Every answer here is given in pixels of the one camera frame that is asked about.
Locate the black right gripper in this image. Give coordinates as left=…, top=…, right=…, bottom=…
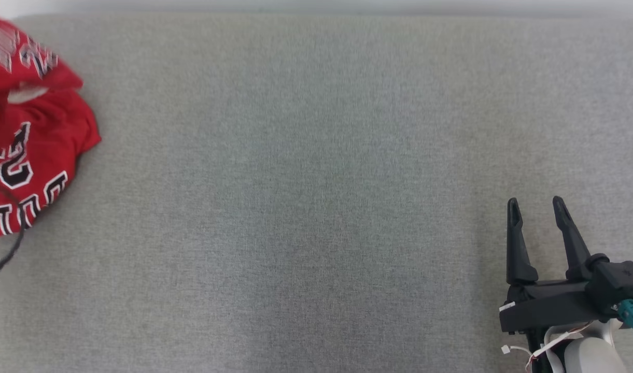
left=499, top=196, right=615, bottom=335

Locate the red basketball jersey number 23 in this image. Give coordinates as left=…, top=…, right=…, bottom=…
left=0, top=13, right=102, bottom=237

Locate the grey fabric sofa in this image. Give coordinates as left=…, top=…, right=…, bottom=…
left=0, top=13, right=633, bottom=373

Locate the thin white red wire bundle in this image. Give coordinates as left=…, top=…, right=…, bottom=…
left=501, top=322, right=592, bottom=372

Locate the teal cable connector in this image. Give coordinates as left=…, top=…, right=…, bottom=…
left=616, top=299, right=633, bottom=353

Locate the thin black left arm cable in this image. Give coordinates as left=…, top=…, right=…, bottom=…
left=0, top=185, right=27, bottom=283

